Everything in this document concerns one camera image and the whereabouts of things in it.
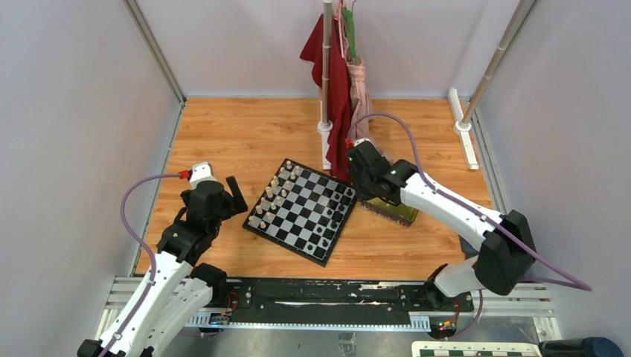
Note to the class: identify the white chess pieces row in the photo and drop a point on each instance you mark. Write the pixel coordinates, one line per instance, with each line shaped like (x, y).
(277, 200)

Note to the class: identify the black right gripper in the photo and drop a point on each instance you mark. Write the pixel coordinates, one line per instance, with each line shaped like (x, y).
(356, 177)

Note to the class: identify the yellow square tin box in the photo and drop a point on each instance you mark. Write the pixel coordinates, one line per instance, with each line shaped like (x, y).
(402, 215)

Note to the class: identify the silver diagonal rack pole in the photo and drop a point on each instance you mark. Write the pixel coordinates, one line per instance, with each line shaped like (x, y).
(520, 16)

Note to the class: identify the red hanging shirt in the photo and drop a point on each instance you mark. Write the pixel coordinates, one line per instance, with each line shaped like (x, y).
(338, 96)

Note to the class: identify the black white chessboard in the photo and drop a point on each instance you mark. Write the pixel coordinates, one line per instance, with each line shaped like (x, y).
(297, 231)

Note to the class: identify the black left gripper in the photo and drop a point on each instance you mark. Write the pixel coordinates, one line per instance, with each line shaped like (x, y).
(231, 206)

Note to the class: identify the grey crumpled cloth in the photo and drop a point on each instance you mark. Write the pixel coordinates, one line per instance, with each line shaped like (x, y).
(467, 249)

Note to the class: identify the white rack foot bar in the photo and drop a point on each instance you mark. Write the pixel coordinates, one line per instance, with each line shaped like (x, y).
(462, 130)

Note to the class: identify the dark blue object corner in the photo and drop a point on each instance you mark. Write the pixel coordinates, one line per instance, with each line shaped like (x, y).
(581, 347)

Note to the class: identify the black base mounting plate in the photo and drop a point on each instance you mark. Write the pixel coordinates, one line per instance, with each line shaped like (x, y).
(331, 303)

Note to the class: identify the pink hanging garment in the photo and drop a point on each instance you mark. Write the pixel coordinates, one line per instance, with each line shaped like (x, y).
(360, 100)

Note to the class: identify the white clothes rack pole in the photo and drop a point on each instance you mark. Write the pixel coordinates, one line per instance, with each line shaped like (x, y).
(325, 126)

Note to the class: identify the black rook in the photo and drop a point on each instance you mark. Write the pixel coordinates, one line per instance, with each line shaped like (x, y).
(341, 188)

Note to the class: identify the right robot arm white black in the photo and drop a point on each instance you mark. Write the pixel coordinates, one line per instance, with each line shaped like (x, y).
(503, 241)

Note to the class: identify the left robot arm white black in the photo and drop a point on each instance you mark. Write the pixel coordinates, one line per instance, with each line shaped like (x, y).
(177, 284)

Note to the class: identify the green clothes hanger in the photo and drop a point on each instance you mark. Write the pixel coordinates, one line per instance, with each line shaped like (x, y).
(349, 26)

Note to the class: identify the aluminium frame rail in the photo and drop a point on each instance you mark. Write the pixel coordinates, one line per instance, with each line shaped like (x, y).
(527, 309)

